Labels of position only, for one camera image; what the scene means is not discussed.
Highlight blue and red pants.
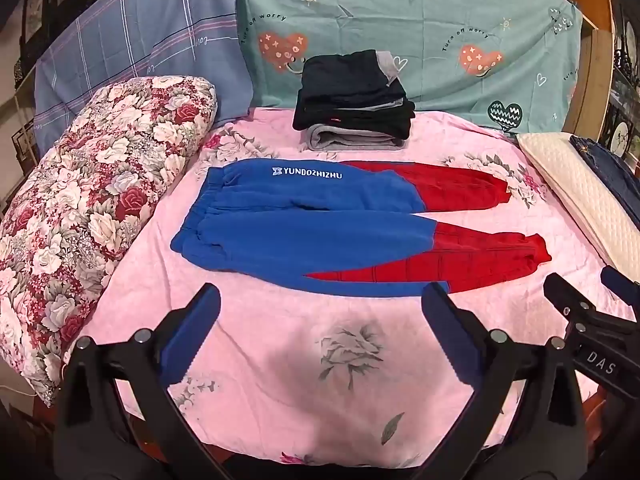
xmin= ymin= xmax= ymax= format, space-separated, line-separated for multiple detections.
xmin=170 ymin=159 xmax=550 ymax=298

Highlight cream quilted pillow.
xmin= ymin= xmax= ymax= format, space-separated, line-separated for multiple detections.
xmin=516 ymin=132 xmax=640 ymax=281

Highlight dark blue jeans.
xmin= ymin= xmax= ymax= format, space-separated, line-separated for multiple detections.
xmin=570 ymin=136 xmax=640 ymax=228

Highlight pink floral bedsheet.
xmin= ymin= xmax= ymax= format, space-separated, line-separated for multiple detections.
xmin=63 ymin=107 xmax=637 ymax=469

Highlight teal heart pattern pillow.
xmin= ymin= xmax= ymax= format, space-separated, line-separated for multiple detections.
xmin=236 ymin=0 xmax=582 ymax=133

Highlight black folded clothes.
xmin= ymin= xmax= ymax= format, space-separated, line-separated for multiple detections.
xmin=293 ymin=50 xmax=414 ymax=141

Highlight grey folded garment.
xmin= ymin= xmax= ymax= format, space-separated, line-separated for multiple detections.
xmin=300 ymin=124 xmax=406 ymax=152

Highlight wooden headboard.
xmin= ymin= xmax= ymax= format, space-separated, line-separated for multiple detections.
xmin=563 ymin=0 xmax=615 ymax=141

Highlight blue plaid pillow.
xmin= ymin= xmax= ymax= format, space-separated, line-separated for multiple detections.
xmin=34 ymin=0 xmax=253 ymax=153

